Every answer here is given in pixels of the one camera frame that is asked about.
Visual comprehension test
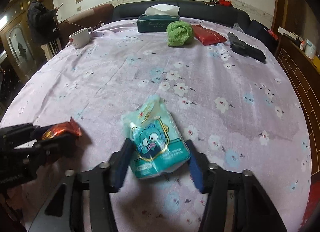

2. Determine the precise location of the dark red foil wrapper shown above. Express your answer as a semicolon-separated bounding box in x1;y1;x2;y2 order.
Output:
42;117;82;140

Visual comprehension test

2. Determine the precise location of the teal tissue pack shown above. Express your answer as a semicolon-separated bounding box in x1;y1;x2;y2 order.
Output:
121;95;191;179

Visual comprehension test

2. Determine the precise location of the operator left hand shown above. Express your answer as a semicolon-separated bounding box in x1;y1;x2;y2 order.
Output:
1;185;23;222

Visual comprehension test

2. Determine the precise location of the red plastic basket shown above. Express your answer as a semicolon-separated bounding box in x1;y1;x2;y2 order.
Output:
302;181;320;225

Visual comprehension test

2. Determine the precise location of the floral purple tablecloth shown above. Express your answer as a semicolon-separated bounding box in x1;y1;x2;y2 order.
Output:
1;20;311;231

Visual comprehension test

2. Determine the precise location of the standing person dark jacket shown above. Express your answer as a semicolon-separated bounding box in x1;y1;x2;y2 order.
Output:
27;0;61;61

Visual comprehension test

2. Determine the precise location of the white red mug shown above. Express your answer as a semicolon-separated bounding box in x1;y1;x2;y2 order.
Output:
69;27;93;49

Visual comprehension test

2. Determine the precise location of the wooden counter shelf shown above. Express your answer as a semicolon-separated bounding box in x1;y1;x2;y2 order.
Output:
275;34;320;175

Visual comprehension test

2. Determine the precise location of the black toy pistol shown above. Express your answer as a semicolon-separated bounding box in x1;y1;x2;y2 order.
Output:
227;32;266;63

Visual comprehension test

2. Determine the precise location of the red pouch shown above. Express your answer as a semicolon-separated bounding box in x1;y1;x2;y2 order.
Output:
192;25;227;46

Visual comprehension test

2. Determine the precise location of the green tissue box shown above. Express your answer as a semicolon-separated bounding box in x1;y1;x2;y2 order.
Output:
137;4;180;33

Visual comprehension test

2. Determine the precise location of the green towel ball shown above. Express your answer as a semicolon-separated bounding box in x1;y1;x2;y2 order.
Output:
166;21;195;47

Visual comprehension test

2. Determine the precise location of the black sofa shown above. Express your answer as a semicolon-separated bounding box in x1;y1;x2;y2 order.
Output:
112;0;278;53

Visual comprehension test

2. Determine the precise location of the red cloth on sofa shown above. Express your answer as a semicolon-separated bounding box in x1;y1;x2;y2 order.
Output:
217;0;232;7

